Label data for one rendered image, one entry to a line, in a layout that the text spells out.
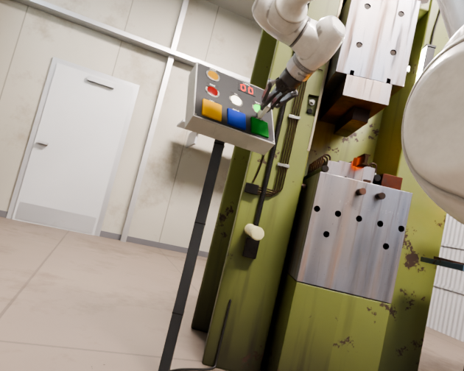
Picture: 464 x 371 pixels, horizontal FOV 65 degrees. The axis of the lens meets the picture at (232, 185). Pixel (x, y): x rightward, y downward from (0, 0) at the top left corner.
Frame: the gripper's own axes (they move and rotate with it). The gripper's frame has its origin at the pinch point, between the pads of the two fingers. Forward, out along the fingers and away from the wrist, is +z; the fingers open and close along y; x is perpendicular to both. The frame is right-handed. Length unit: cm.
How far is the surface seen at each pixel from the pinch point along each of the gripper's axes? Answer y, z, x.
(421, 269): 90, 15, -44
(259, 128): -0.4, 3.0, -7.0
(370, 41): 41, -24, 38
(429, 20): 74, -36, 60
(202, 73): -24.1, 3.7, 11.2
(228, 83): -13.1, 3.7, 11.3
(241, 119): -8.3, 3.0, -6.0
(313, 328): 39, 32, -70
